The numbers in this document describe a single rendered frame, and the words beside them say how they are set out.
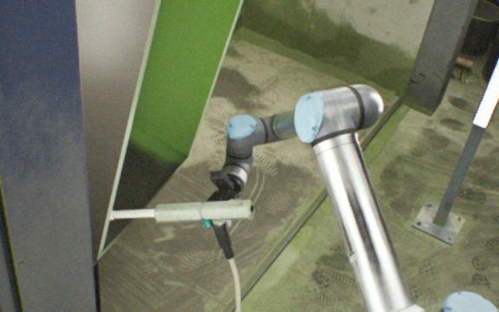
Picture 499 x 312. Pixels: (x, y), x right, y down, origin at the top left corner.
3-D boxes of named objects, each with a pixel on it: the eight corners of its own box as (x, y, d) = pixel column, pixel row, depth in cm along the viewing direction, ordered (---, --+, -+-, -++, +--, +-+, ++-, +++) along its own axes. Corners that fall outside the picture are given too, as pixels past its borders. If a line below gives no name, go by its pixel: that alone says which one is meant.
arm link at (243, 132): (254, 109, 220) (251, 139, 227) (223, 115, 215) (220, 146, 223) (267, 125, 213) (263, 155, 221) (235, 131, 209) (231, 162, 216)
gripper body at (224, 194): (237, 220, 208) (245, 196, 217) (230, 198, 203) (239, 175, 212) (214, 221, 210) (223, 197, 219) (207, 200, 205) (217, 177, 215)
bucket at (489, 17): (481, 65, 422) (496, 26, 404) (438, 48, 432) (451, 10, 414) (494, 46, 443) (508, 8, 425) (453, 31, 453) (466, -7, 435)
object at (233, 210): (268, 250, 206) (250, 193, 194) (265, 261, 202) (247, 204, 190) (129, 253, 222) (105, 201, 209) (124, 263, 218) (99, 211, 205)
